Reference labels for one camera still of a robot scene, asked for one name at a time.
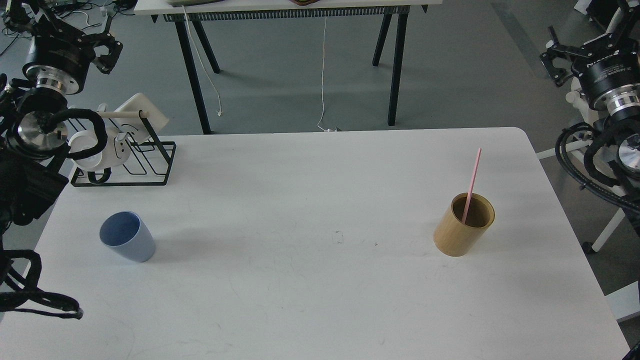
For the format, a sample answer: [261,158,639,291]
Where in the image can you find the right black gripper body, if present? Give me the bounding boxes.
[571,35,640,118]

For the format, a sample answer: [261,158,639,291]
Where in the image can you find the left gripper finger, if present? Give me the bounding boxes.
[89,33,123,75]
[1,0,38,32]

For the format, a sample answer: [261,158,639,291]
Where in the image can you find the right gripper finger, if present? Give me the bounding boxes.
[612,0,640,41]
[539,25,583,88]

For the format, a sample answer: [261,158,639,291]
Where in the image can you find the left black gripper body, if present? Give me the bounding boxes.
[22,5,101,95]

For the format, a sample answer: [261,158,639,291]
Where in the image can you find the pink chopstick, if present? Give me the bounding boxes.
[461,147,483,224]

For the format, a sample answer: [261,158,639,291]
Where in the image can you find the blue plastic cup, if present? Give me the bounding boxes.
[99,210,157,263]

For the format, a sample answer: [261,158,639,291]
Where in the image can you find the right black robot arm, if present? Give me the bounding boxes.
[539,0,640,215]

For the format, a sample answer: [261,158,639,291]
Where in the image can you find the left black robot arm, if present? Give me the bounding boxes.
[0,0,122,233]

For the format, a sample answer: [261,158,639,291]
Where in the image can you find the wooden dowel rod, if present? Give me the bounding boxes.
[96,111,150,119]

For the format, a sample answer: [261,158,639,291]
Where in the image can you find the white mug on rack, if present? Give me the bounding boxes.
[70,126,131,173]

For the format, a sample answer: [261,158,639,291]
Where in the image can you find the black legged background table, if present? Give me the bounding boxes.
[119,0,451,135]

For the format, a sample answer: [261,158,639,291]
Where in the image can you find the bamboo cylinder holder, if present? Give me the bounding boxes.
[433,193,496,257]

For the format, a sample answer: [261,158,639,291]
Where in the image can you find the floor cables and adapters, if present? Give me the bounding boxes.
[0,0,137,56]

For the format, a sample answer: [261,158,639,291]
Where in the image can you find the black wire dish rack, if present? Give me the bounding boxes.
[70,109,178,187]

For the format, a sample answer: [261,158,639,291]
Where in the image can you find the white hanging cable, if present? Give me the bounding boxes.
[181,5,224,118]
[317,16,341,134]

